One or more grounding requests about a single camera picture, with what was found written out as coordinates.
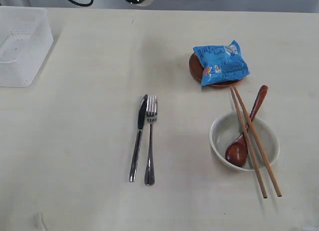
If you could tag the round brown wooden plate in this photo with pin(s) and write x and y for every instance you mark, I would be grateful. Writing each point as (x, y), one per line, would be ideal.
(196, 70)

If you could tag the white ceramic bowl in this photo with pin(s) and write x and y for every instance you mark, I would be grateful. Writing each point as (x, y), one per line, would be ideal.
(226, 128)

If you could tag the brown wooden spoon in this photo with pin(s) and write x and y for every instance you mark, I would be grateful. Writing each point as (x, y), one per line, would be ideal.
(237, 152)

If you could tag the white perforated plastic basket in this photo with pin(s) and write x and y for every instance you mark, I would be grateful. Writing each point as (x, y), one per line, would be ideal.
(25, 40)

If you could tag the brown wooden chopstick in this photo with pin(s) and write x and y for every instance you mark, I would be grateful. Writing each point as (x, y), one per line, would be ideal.
(249, 145)
(259, 143)

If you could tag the silver metal fork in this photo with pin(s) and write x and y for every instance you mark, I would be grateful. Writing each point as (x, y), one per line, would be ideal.
(151, 118)

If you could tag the blue snack packet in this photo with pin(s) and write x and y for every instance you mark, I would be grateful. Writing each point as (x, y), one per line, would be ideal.
(221, 63)

